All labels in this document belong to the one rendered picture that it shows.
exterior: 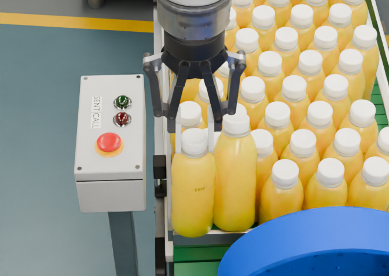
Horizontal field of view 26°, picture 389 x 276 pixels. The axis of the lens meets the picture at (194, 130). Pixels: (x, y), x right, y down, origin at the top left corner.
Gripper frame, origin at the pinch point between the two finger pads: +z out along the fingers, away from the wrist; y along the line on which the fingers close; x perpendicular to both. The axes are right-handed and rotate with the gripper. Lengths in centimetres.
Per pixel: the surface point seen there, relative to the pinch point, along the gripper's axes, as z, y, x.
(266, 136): 9.2, 11.2, 6.4
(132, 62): 117, -17, 135
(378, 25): 19, 36, 42
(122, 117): 6.0, -10.6, 8.1
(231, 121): 3.0, 5.6, 4.2
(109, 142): 5.9, -12.5, 3.3
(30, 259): 117, -45, 55
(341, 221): -6.3, 16.7, -20.5
